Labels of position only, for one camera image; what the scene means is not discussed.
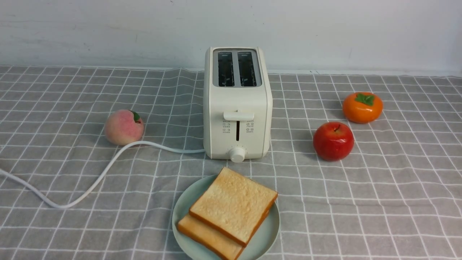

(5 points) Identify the white toaster power cord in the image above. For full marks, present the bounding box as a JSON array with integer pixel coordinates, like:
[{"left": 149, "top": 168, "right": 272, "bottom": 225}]
[{"left": 0, "top": 140, "right": 206, "bottom": 209}]

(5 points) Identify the pink peach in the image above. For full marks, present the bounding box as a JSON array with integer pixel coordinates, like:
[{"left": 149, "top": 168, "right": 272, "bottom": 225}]
[{"left": 104, "top": 110, "right": 145, "bottom": 146}]

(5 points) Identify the white two-slot toaster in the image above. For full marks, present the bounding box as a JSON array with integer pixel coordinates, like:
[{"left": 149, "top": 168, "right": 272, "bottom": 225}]
[{"left": 202, "top": 47, "right": 273, "bottom": 163}]

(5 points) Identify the orange persimmon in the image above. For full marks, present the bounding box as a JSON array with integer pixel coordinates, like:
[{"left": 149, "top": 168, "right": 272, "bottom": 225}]
[{"left": 342, "top": 92, "right": 383, "bottom": 124}]

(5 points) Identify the toast slice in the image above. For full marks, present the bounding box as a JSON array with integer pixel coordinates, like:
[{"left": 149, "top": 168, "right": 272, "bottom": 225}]
[
  {"left": 177, "top": 214, "right": 245, "bottom": 260},
  {"left": 189, "top": 167, "right": 278, "bottom": 247}
]

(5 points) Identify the red apple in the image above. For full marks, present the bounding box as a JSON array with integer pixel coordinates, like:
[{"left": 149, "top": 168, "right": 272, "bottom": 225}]
[{"left": 313, "top": 121, "right": 355, "bottom": 161}]

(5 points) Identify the grey checkered tablecloth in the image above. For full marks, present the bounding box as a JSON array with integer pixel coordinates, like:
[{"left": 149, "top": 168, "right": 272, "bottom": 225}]
[{"left": 0, "top": 65, "right": 462, "bottom": 260}]

